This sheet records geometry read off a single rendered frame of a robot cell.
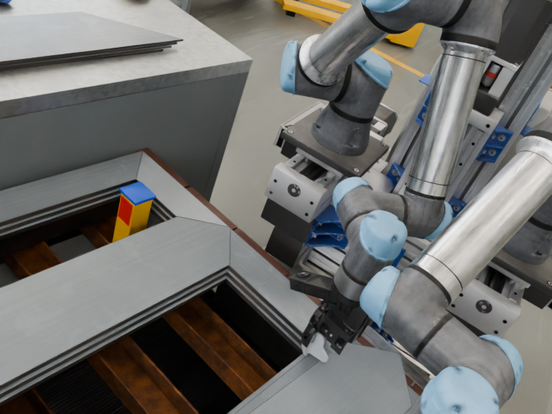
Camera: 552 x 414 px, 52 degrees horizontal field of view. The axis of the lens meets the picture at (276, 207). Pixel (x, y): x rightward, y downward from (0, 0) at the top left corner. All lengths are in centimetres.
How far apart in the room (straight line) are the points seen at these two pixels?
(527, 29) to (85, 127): 100
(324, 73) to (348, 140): 22
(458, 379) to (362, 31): 65
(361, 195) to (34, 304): 62
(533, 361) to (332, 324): 200
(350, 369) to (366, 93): 62
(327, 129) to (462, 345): 78
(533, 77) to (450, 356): 85
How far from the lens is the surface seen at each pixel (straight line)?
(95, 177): 142
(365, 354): 123
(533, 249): 139
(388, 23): 102
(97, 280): 118
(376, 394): 118
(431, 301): 78
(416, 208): 106
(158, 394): 124
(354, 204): 100
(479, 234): 82
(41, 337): 108
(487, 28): 104
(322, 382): 114
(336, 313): 106
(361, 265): 95
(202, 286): 123
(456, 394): 67
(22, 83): 133
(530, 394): 280
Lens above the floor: 171
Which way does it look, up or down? 36 degrees down
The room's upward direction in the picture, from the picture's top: 22 degrees clockwise
